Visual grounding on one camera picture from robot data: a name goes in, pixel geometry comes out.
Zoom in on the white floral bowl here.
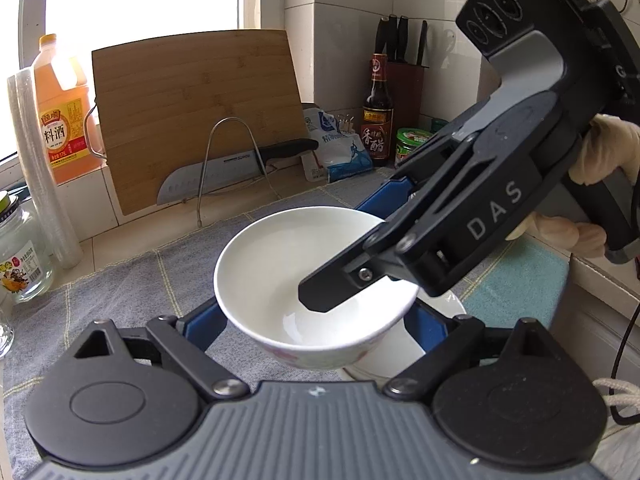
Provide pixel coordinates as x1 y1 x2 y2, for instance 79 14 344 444
214 206 419 370

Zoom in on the gloved right hand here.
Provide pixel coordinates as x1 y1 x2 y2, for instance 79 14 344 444
504 112 640 260

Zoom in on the grey teal dish towel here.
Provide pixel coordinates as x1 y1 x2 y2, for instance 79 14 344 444
0 167 572 480

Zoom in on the green lid sauce jar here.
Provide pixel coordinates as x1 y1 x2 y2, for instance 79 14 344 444
395 128 433 166

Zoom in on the blue white salt bag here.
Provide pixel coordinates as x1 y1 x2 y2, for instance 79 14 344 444
300 104 373 183

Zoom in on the dark vinegar bottle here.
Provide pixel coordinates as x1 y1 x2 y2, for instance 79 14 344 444
360 53 394 166

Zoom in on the green lid small spice jar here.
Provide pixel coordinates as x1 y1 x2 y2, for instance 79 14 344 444
430 118 448 133

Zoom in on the dark red knife block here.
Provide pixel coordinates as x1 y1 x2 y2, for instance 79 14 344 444
374 14 428 134

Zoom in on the glass jar yellow lid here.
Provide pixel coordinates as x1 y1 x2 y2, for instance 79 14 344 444
0 190 54 304

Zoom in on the bamboo cutting board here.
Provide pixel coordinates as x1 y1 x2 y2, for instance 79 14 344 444
91 29 306 216

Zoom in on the orange cooking wine jug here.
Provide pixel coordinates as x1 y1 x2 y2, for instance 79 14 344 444
32 34 104 184

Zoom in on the metal wire rack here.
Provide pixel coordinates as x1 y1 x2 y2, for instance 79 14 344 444
195 116 281 229

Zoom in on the black handled santoku knife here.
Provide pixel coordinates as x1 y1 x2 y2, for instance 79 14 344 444
156 139 318 205

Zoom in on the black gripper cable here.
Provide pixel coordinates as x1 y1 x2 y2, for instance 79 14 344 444
606 299 640 426

